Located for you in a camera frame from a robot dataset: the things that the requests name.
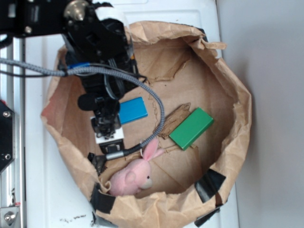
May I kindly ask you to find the white plastic bin lid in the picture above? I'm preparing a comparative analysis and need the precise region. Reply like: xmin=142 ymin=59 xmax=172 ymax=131
xmin=24 ymin=0 xmax=240 ymax=228

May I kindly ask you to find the aluminium frame rail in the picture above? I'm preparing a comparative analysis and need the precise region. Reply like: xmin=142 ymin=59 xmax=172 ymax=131
xmin=0 ymin=34 xmax=26 ymax=228

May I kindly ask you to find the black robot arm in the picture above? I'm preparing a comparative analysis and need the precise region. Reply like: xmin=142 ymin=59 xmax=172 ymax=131
xmin=0 ymin=0 xmax=138 ymax=138

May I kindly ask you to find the torn brown paper scrap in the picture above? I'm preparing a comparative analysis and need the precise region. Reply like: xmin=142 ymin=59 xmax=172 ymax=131
xmin=157 ymin=103 xmax=191 ymax=140

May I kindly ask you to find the blue wooden block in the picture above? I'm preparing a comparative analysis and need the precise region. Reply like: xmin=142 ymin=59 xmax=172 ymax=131
xmin=119 ymin=97 xmax=148 ymax=124

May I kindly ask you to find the brown paper bag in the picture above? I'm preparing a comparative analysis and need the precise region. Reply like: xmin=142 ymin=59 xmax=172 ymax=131
xmin=41 ymin=21 xmax=252 ymax=228

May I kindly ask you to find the green wooden block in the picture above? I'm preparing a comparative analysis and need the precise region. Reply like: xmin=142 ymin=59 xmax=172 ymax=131
xmin=169 ymin=107 xmax=214 ymax=150

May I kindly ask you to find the grey braided cable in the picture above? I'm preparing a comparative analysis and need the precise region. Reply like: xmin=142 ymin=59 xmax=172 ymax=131
xmin=0 ymin=57 xmax=165 ymax=160

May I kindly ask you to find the pink plush bunny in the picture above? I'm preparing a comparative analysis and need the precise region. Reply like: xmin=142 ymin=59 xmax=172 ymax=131
xmin=109 ymin=138 xmax=164 ymax=197

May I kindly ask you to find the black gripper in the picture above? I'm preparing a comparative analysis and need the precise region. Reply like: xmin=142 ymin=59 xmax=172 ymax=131
xmin=77 ymin=93 xmax=121 ymax=139

